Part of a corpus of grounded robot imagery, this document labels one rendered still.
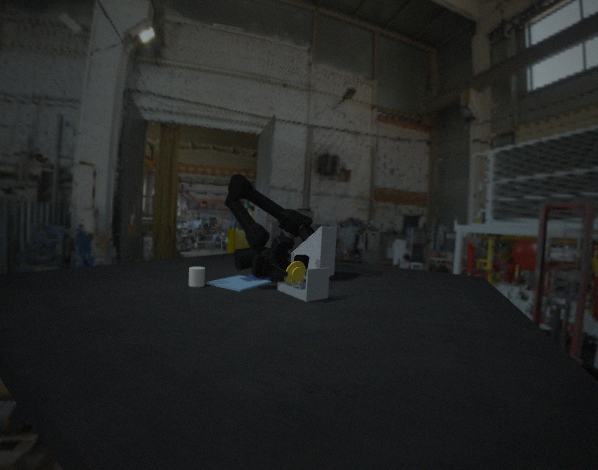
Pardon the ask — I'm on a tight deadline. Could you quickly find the yellow plate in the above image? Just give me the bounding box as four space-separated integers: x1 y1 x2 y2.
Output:
285 261 306 285

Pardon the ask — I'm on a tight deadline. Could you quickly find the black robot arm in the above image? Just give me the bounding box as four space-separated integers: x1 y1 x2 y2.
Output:
225 174 315 271

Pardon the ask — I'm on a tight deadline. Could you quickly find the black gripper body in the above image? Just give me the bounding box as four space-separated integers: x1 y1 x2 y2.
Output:
251 251 309 278

